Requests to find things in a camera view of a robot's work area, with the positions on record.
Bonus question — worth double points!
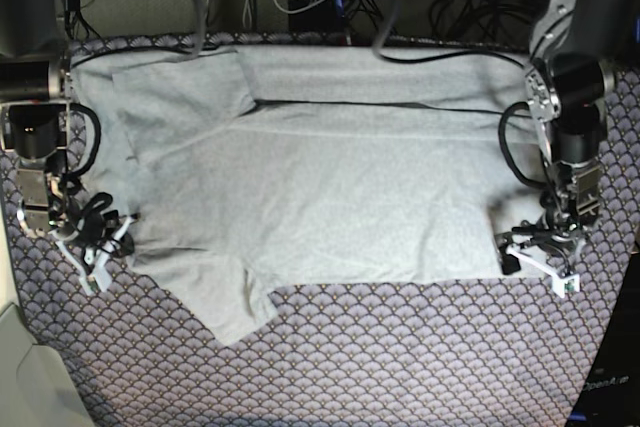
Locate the black OpenArm base plate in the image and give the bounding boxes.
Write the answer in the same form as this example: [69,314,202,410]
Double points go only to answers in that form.
[566,252,639,426]

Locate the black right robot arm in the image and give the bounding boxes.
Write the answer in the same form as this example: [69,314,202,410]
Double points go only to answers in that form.
[1,0,133,274]

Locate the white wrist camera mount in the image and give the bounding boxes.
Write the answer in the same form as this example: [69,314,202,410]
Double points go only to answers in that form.
[500,243,582,299]
[51,211,138,296]

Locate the black adapter box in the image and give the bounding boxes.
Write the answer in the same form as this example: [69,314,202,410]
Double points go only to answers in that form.
[288,0,343,33]

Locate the grey plastic bin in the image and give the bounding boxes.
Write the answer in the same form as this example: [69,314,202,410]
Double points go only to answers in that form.
[1,304,94,426]

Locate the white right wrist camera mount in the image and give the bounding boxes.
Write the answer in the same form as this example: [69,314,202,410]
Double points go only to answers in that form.
[51,211,138,296]

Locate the fan-patterned table cloth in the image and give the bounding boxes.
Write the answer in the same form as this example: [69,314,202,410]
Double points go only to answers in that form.
[1,37,639,426]

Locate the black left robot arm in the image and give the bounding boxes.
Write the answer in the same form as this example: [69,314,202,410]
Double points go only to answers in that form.
[495,0,639,278]

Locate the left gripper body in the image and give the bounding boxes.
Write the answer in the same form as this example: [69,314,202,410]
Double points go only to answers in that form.
[494,218,588,260]

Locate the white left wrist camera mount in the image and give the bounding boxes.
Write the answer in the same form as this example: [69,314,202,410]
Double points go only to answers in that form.
[500,243,582,299]

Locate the grey T-shirt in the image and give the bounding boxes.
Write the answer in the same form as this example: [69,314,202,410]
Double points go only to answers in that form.
[72,46,542,345]

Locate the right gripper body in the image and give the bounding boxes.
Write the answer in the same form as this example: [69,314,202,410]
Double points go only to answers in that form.
[50,192,134,267]

